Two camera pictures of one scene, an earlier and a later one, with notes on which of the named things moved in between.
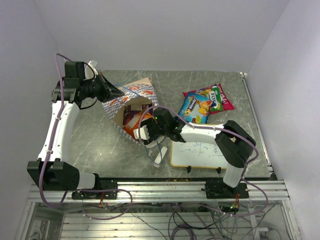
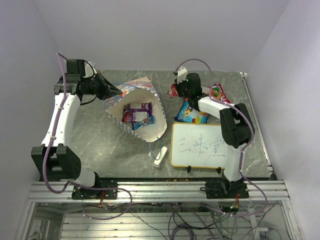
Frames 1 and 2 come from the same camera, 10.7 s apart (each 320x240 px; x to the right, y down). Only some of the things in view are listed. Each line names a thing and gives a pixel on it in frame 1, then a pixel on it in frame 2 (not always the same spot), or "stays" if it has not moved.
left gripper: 107,88 stays
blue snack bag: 195,108 stays
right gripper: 148,122 to 178,86
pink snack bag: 226,104 stays
